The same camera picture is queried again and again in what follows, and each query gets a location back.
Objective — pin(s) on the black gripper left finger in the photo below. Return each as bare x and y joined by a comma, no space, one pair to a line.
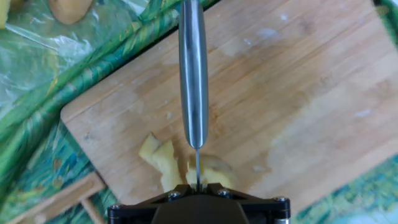
136,211

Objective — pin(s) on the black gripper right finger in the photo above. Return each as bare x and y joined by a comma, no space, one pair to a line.
267,211

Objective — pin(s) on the steel cleaver knife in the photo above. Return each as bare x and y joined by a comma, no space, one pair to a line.
193,77

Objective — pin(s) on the yellow potato half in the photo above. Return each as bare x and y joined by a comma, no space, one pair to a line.
217,172

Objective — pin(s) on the wooden peg rack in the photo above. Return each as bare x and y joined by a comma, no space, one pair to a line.
62,199

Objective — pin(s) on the wooden cutting board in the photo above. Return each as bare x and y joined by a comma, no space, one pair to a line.
280,93

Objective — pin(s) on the painted landscape tablecloth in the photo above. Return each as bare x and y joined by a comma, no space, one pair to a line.
31,140

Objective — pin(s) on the clear plastic bag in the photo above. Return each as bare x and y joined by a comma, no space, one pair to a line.
37,49

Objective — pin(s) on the whole brown potato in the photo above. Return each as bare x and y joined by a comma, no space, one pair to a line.
70,11

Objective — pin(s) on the peeled cut yellow potato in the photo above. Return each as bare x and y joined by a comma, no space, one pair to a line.
3,14

